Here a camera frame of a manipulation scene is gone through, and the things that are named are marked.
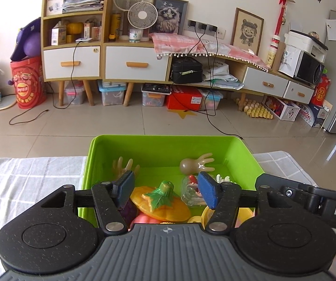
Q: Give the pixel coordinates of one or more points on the purple toy grapes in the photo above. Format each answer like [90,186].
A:
[127,212]

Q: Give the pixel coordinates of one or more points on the black case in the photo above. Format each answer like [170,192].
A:
[187,71]

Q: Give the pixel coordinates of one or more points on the wall socket strip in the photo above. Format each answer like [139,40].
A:
[206,27]

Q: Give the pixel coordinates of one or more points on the yellow toy pot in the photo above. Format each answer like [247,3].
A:
[206,215]

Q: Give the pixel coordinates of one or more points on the white cup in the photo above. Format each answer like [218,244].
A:
[135,35]

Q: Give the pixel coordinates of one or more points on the black microwave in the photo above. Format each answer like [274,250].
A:
[309,68]

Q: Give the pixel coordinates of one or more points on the framed cat picture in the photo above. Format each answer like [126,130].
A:
[169,16]

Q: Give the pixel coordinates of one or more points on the small clear storage bin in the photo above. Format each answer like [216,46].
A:
[213,101]

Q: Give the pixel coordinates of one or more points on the pink toy pig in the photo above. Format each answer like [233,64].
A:
[143,220]

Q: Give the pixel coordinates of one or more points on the white desk fan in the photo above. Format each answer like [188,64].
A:
[143,14]

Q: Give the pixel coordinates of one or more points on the purple plush toy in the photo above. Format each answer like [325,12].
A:
[30,39]

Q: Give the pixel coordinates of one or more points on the yellow egg tray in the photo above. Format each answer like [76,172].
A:
[254,109]

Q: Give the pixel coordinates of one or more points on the flat red box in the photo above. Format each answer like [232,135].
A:
[184,98]

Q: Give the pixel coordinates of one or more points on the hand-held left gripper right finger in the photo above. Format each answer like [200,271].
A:
[208,190]

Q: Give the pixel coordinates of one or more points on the pink checked cloth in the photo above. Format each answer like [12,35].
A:
[179,42]

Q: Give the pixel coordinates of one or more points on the framed girl drawing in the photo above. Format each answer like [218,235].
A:
[247,29]

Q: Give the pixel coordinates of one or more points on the round white floor base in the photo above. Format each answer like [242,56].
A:
[5,104]

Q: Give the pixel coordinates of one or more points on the light cloth pile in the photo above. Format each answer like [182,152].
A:
[223,74]

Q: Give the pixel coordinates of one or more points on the long low wooden cabinet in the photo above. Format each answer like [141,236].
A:
[137,63]

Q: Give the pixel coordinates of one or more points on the grey checked blanket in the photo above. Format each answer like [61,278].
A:
[24,181]

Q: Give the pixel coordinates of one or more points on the white starfish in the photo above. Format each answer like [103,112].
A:
[219,178]

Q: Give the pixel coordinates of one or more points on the tall wooden shelf cabinet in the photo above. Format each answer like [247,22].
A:
[71,61]

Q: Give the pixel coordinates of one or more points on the clear plastic case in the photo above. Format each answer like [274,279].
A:
[189,196]

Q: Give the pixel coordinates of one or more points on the green plastic box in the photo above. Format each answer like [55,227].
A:
[156,152]

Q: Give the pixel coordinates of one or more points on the white printer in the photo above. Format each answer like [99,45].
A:
[305,42]

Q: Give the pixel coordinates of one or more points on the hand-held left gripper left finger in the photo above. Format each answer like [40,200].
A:
[124,190]

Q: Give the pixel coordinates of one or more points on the orange toy pumpkin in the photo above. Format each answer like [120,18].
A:
[168,207]

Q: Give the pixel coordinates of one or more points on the red hanging decoration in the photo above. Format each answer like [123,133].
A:
[282,3]

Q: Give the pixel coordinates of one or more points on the white phone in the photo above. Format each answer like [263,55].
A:
[83,40]

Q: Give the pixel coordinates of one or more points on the clear bin with pink contents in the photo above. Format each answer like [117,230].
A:
[75,93]

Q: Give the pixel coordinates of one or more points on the white box on shelf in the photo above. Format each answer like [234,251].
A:
[55,3]

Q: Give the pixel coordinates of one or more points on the stack of papers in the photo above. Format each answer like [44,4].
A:
[83,1]

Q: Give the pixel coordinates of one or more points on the clear bin with black top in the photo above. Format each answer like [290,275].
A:
[153,96]

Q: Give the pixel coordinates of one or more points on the clear bin with blue lid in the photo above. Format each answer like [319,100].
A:
[112,95]

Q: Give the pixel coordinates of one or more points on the white paper sheet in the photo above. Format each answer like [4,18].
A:
[289,60]

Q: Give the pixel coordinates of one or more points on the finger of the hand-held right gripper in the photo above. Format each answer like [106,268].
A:
[296,190]

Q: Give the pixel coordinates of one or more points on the red gift box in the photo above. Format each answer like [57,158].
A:
[322,92]

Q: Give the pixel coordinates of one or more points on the red toy lobster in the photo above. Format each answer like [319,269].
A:
[191,179]

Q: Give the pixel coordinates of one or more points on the red printed bin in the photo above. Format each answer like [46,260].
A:
[27,85]

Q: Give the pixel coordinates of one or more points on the white blue carton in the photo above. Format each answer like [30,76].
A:
[314,117]

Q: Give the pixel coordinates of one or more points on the white printed box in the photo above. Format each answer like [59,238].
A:
[282,109]

